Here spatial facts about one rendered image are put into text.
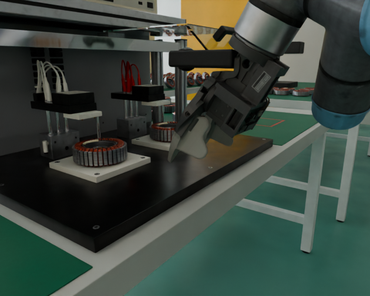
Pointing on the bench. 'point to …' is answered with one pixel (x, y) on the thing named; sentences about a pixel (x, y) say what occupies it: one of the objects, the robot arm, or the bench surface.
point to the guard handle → (222, 33)
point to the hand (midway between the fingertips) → (185, 148)
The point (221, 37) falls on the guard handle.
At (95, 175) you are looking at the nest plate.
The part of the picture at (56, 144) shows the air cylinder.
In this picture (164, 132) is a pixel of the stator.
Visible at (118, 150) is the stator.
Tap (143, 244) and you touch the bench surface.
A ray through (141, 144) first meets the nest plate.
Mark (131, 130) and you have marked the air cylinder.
